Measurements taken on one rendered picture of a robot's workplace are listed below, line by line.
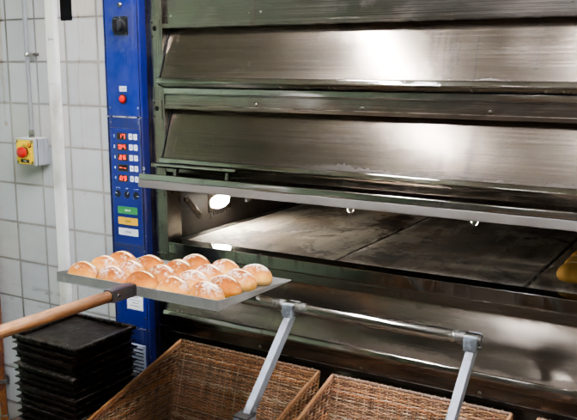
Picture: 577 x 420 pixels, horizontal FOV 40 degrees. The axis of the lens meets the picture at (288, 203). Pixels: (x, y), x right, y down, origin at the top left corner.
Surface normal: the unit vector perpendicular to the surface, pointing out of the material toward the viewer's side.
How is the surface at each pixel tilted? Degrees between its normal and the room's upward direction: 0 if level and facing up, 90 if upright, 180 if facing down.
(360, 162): 70
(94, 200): 90
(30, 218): 90
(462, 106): 90
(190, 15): 90
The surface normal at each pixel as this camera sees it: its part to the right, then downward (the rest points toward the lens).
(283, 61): -0.48, -0.19
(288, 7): -0.51, 0.15
